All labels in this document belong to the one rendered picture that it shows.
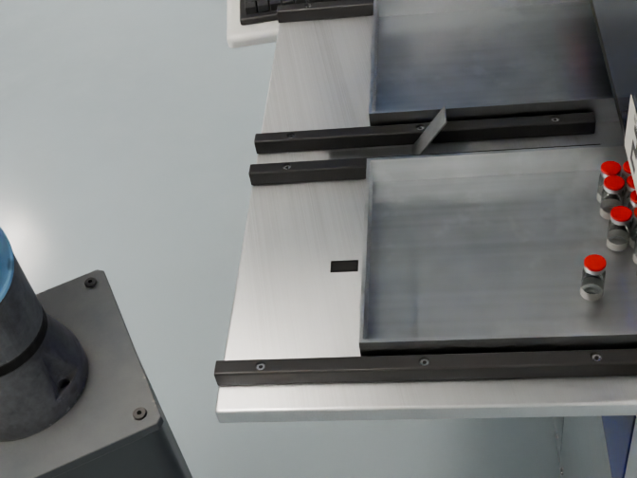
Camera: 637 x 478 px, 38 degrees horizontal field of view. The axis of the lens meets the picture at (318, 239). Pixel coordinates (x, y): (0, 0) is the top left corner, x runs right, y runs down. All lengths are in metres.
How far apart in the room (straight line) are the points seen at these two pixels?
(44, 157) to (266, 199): 1.72
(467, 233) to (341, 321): 0.17
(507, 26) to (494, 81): 0.12
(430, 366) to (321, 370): 0.10
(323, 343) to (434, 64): 0.46
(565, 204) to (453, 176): 0.13
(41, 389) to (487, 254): 0.49
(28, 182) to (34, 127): 0.25
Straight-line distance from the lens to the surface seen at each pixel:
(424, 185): 1.06
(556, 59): 1.24
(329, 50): 1.29
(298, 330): 0.94
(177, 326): 2.16
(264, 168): 1.09
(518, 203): 1.04
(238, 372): 0.90
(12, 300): 0.97
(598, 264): 0.92
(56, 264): 2.41
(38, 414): 1.05
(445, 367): 0.87
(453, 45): 1.27
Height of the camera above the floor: 1.60
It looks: 45 degrees down
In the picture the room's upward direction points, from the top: 11 degrees counter-clockwise
